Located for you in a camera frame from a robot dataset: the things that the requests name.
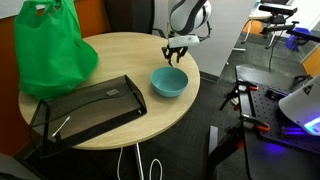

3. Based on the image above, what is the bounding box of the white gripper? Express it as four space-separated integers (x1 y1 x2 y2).
161 35 201 67

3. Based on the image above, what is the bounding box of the teal plastic bowl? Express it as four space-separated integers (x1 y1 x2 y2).
149 66 190 98

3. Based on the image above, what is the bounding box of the white pen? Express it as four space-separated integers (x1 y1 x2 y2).
51 115 71 138

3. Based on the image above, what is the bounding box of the black office chair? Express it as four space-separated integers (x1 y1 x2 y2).
104 0 169 39

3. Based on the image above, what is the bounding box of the small clear label piece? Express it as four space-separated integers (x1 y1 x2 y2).
106 88 121 97

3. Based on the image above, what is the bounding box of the orange chair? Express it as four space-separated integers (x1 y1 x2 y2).
241 19 265 45

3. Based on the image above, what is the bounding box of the black mesh desk tray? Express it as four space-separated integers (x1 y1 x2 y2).
28 74 148 159

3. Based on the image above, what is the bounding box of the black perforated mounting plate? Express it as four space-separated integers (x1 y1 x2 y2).
248 82 320 155

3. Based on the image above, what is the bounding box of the metal table leg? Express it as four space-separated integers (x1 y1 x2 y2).
133 143 145 180

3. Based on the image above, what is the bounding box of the blue chair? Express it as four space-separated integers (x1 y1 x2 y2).
285 27 312 52

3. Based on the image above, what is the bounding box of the green fabric shopping bag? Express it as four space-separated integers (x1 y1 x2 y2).
13 0 100 100

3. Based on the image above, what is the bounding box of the orange cabinet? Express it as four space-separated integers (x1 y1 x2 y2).
300 45 320 78

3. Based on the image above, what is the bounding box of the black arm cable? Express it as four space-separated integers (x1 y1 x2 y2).
198 20 213 43

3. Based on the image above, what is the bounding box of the orange handled clamp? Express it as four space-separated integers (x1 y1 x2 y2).
240 113 271 133
237 80 260 93

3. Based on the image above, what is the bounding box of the black robot stand frame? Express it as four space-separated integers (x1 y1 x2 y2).
205 79 258 180

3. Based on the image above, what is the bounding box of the black camera stand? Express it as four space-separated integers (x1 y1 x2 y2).
260 13 301 74

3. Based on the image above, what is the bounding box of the black stereo camera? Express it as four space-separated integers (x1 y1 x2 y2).
258 3 299 17

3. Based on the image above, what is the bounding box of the white cable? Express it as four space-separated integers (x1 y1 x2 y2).
116 146 164 180

